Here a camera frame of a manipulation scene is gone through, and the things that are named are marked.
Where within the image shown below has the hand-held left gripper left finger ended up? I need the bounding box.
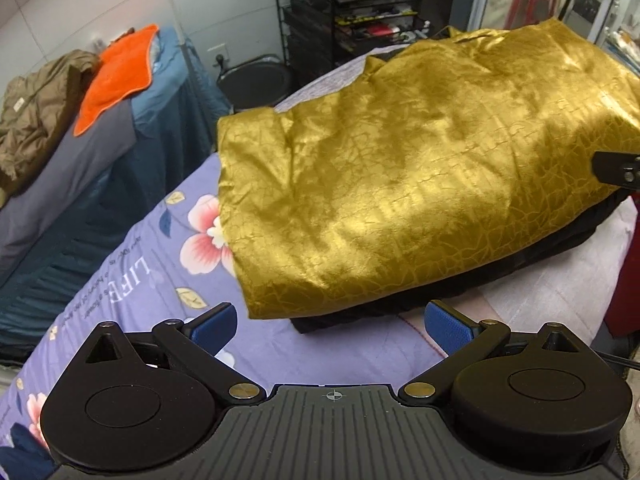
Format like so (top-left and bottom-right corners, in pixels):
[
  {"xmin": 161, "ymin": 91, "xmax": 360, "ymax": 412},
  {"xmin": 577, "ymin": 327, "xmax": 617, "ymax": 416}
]
[{"xmin": 81, "ymin": 302, "xmax": 267, "ymax": 404}]

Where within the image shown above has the white pole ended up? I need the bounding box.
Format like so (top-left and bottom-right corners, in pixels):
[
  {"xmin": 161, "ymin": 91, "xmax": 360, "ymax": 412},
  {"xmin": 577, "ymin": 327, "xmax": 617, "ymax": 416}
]
[{"xmin": 157, "ymin": 0, "xmax": 198, "ymax": 76}]

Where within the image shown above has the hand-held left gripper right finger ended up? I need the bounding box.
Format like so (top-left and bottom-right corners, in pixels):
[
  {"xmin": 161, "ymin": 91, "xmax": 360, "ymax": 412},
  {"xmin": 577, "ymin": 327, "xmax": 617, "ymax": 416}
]
[{"xmin": 399, "ymin": 300, "xmax": 587, "ymax": 404}]

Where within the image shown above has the black wire drawer rack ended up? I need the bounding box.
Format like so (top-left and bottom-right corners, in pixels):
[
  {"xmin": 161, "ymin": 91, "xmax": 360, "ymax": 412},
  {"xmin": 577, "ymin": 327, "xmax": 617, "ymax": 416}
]
[{"xmin": 271, "ymin": 0, "xmax": 423, "ymax": 91}]

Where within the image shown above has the teal skirted bed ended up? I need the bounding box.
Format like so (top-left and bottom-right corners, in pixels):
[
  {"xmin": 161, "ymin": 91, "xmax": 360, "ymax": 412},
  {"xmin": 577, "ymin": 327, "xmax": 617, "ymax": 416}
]
[{"xmin": 0, "ymin": 25, "xmax": 236, "ymax": 361}]

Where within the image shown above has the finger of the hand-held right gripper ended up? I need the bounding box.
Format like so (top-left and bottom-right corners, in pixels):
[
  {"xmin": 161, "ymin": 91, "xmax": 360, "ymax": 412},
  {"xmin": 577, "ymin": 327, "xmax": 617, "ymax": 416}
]
[{"xmin": 591, "ymin": 150, "xmax": 640, "ymax": 187}]

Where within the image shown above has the orange cloth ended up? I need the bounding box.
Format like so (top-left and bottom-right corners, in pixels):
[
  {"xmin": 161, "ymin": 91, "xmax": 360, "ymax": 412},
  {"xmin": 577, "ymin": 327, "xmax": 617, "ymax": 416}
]
[{"xmin": 73, "ymin": 24, "xmax": 160, "ymax": 137}]

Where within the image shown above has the gold jacket with black lining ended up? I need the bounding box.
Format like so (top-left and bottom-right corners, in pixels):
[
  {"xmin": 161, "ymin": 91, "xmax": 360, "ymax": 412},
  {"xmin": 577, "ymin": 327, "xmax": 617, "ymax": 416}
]
[{"xmin": 216, "ymin": 16, "xmax": 640, "ymax": 321}]

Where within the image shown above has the brown padded jacket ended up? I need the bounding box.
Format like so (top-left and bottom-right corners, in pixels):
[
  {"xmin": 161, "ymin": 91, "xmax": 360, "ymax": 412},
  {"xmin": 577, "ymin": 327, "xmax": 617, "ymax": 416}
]
[{"xmin": 0, "ymin": 50, "xmax": 103, "ymax": 196}]

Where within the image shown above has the purple floral bed sheet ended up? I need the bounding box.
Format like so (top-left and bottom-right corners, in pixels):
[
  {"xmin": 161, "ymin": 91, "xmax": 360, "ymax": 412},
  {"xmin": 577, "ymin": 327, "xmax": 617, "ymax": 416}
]
[{"xmin": 0, "ymin": 52, "xmax": 640, "ymax": 466}]

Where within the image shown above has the black round chair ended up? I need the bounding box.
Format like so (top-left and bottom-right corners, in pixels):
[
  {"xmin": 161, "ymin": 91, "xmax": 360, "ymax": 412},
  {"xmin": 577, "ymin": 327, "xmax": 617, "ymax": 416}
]
[{"xmin": 216, "ymin": 54, "xmax": 292, "ymax": 112}]

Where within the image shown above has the grey blanket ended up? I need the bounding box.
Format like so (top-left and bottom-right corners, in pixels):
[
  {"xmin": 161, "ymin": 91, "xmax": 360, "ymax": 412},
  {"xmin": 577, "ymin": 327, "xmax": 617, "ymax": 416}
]
[{"xmin": 0, "ymin": 95, "xmax": 138, "ymax": 261}]

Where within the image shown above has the navy blue folded garment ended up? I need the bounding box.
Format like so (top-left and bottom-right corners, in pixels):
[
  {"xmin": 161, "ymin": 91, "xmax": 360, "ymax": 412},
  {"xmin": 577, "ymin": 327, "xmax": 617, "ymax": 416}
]
[{"xmin": 0, "ymin": 422, "xmax": 56, "ymax": 480}]

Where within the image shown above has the black cable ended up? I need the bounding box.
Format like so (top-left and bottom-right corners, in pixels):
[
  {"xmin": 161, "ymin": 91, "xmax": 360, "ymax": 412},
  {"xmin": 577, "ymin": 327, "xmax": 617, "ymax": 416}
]
[{"xmin": 595, "ymin": 350, "xmax": 640, "ymax": 376}]

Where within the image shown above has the dark red cloth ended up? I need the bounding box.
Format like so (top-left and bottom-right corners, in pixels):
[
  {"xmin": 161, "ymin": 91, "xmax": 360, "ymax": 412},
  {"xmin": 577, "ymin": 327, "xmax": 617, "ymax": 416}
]
[{"xmin": 604, "ymin": 227, "xmax": 640, "ymax": 338}]

